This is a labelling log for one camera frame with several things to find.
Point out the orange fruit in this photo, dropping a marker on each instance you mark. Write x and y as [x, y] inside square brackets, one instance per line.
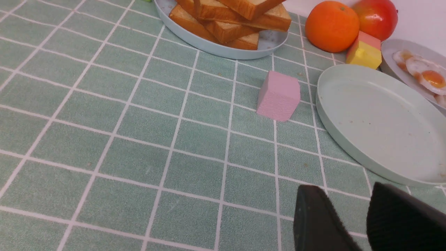
[332, 26]

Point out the red tomato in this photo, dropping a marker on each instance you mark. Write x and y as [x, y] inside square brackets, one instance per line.
[378, 18]

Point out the pale green empty plate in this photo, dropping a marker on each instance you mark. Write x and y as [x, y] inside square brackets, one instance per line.
[383, 124]

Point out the grey egg plate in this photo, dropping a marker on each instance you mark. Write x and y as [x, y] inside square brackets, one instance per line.
[389, 67]

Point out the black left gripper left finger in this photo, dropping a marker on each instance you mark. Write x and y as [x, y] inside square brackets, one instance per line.
[316, 225]

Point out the yellow foam cube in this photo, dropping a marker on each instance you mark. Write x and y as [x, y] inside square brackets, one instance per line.
[363, 54]

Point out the lowest toast slice in stack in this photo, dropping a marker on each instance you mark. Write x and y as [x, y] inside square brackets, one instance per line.
[185, 20]

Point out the fried egg rear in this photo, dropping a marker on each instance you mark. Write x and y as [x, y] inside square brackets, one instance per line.
[400, 58]

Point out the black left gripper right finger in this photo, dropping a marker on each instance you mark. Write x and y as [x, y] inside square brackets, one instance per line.
[397, 221]

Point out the light blue bread plate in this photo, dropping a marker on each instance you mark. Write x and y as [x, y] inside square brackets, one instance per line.
[269, 40]

